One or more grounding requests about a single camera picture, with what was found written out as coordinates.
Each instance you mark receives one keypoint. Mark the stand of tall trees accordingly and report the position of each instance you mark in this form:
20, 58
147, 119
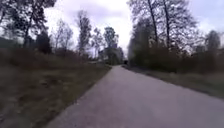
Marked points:
163, 36

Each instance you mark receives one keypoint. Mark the low brown bushes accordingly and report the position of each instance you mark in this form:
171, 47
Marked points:
30, 58

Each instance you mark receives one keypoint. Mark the row of trees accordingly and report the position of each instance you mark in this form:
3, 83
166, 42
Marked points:
83, 33

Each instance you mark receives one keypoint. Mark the rough grass verge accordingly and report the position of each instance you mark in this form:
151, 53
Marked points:
43, 86

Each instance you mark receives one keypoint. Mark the grass strip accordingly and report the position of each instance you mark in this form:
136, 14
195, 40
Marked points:
193, 81

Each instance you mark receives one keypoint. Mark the grey asphalt path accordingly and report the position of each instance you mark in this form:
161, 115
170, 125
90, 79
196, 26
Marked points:
133, 96

